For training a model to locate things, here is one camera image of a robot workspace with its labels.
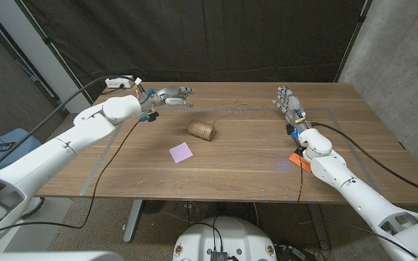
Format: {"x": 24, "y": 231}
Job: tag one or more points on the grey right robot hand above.
{"x": 293, "y": 108}

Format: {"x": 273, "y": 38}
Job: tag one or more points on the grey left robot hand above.
{"x": 171, "y": 96}

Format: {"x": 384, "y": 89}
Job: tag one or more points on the brown twine spool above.
{"x": 201, "y": 129}

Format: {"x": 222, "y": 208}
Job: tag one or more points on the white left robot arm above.
{"x": 49, "y": 159}

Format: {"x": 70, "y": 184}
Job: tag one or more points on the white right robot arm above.
{"x": 357, "y": 195}

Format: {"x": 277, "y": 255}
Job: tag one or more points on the orange and black package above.
{"x": 297, "y": 160}

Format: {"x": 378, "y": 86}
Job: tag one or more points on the pink sticky note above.
{"x": 180, "y": 152}

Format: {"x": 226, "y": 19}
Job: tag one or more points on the white power outlet box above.
{"x": 112, "y": 83}

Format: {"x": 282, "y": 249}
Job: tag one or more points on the black backdrop curtain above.
{"x": 212, "y": 36}

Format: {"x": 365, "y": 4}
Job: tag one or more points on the black backdrop stand pole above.
{"x": 49, "y": 43}
{"x": 354, "y": 36}

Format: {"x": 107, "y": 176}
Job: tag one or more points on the black ribbed round object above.
{"x": 154, "y": 206}

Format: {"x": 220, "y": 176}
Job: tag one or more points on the grey table leg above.
{"x": 133, "y": 221}

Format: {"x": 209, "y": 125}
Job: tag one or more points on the grey power strip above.
{"x": 296, "y": 253}

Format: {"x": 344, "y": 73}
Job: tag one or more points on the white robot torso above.
{"x": 227, "y": 239}

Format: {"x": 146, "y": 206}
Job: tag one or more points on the blue plastic container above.
{"x": 20, "y": 139}

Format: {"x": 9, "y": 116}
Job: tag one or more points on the grey sneaker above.
{"x": 35, "y": 208}

